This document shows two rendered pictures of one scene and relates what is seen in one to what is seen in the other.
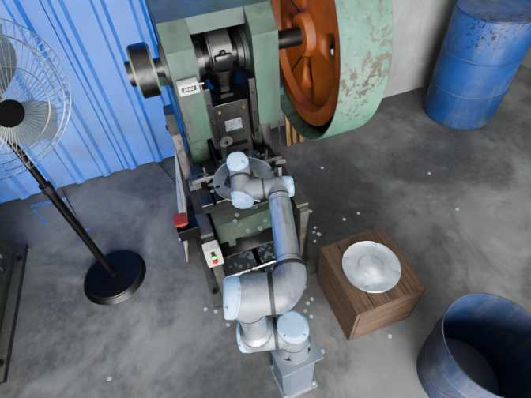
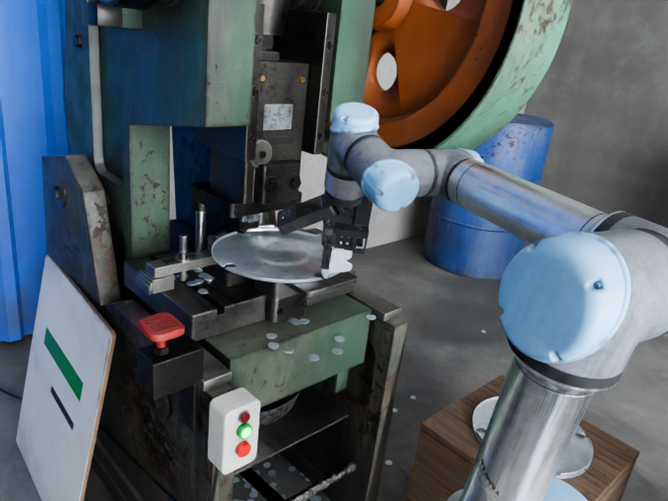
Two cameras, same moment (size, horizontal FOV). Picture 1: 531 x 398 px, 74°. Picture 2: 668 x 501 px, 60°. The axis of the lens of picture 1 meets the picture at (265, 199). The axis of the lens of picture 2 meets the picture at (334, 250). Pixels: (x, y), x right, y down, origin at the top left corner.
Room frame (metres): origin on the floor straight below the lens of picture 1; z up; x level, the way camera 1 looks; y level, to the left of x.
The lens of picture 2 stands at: (0.12, 0.56, 1.25)
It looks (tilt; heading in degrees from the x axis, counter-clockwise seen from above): 21 degrees down; 330
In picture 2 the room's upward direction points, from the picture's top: 7 degrees clockwise
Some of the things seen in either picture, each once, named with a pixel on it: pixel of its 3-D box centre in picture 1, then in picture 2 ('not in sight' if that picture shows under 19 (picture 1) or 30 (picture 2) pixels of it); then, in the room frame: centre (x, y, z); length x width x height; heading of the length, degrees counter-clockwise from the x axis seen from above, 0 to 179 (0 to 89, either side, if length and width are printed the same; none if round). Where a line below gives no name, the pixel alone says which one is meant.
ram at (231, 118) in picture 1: (231, 124); (263, 125); (1.25, 0.12, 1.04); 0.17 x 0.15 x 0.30; 16
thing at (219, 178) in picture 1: (243, 178); (280, 252); (1.17, 0.09, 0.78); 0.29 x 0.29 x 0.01
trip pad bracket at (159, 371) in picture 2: (191, 236); (171, 390); (0.98, 0.36, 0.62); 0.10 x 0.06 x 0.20; 106
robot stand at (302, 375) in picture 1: (293, 362); not in sight; (0.50, -0.06, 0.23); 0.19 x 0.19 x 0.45; 20
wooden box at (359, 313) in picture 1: (365, 283); (514, 490); (0.89, -0.50, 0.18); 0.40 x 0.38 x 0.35; 16
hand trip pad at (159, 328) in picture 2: (182, 223); (161, 342); (0.98, 0.38, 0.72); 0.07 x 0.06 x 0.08; 16
